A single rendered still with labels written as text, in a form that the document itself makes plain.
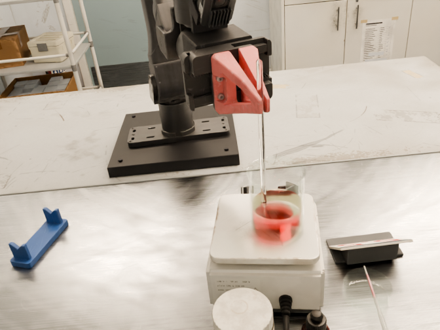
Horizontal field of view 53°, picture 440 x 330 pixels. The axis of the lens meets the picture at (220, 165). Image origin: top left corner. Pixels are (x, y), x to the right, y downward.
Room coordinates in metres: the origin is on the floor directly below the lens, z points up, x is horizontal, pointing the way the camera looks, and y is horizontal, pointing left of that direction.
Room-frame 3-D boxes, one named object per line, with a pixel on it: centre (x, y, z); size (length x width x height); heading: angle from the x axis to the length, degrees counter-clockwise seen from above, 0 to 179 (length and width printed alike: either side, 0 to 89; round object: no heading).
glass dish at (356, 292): (0.35, -0.16, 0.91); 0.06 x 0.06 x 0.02
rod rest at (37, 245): (0.51, 0.28, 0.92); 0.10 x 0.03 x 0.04; 162
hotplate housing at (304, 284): (0.43, -0.05, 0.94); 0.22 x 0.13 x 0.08; 171
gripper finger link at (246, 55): (0.43, -0.02, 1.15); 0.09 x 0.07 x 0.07; 18
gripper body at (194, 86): (0.50, -0.01, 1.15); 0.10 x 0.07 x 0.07; 108
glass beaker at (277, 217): (0.39, -0.06, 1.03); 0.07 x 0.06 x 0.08; 176
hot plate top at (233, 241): (0.40, -0.05, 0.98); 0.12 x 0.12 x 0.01; 81
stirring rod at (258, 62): (0.39, -0.05, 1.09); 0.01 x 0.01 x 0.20
